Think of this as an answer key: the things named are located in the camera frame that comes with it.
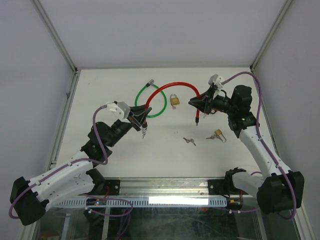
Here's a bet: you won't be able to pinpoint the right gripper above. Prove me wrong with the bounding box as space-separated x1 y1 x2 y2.
188 86 237 115

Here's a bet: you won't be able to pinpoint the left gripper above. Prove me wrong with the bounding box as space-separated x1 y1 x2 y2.
106 104 151 148

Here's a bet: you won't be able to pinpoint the red cable lock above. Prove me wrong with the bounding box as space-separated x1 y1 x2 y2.
141 80 201 133

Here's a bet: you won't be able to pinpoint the large brass padlock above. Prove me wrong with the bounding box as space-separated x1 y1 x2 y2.
169 94 180 110

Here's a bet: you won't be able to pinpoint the green cable lock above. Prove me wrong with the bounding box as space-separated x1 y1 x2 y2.
134 79 168 119

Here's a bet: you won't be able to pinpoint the small brass padlock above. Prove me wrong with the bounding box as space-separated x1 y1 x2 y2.
214 129 227 143

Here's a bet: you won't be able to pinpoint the green lock keys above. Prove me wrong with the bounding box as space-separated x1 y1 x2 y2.
183 137 196 146

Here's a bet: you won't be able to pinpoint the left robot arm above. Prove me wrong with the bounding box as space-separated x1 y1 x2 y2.
8 101 152 226

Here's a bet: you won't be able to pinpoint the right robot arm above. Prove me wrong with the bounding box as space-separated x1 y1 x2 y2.
188 85 305 214

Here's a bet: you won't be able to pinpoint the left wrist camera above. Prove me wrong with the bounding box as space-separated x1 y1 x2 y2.
106 101 131 123

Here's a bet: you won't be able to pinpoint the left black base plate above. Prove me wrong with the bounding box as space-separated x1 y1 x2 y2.
99 179 121 197

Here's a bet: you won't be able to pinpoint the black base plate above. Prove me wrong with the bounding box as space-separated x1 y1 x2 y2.
99 179 121 197
207 178 241 198

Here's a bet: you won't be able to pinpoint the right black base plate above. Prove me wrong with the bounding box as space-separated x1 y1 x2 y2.
207 178 241 198

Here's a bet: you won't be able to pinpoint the white slotted cable duct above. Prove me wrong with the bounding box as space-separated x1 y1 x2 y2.
54 196 227 209

